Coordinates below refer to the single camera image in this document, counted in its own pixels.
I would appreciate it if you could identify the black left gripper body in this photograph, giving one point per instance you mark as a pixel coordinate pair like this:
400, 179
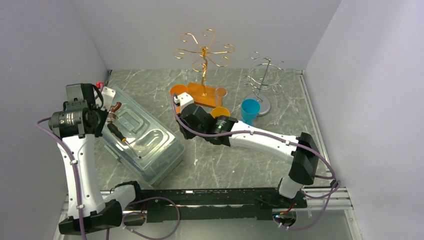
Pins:
96, 106

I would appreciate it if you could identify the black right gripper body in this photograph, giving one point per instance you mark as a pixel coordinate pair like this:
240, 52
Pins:
188, 134

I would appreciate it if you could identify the gold wire glass rack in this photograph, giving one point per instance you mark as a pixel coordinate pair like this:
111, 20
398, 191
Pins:
202, 93

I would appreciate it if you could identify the orange plastic goblet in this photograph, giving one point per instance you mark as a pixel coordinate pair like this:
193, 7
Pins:
178, 89

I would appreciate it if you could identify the clear plastic storage box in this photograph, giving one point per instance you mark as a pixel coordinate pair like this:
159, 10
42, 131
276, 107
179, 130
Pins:
160, 149

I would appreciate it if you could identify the yellow plastic goblet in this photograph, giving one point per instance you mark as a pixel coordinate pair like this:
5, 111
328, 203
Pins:
220, 111

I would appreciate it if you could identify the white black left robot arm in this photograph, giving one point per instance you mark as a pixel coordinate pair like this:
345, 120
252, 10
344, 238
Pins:
75, 128

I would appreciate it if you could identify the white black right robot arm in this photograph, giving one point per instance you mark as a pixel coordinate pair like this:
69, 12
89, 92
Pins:
298, 151

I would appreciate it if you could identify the clear pink tinted glass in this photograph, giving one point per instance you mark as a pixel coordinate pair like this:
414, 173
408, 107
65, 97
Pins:
219, 95

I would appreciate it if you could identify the brown bronze faucet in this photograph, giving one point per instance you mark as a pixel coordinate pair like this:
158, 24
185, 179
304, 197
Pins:
112, 116

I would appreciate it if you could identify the black yellow screwdriver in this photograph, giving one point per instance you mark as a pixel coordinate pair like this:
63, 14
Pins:
118, 134

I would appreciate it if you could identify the blue plastic goblet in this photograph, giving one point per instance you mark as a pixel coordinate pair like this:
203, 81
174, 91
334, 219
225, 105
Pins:
250, 109

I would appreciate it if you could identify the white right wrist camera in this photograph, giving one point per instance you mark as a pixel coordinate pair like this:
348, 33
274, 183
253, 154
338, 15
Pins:
182, 100

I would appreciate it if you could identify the chrome wire glass rack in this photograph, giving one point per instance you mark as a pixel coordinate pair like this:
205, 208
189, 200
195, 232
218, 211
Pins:
263, 76

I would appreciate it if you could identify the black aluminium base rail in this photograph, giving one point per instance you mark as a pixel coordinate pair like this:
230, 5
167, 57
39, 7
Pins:
156, 206

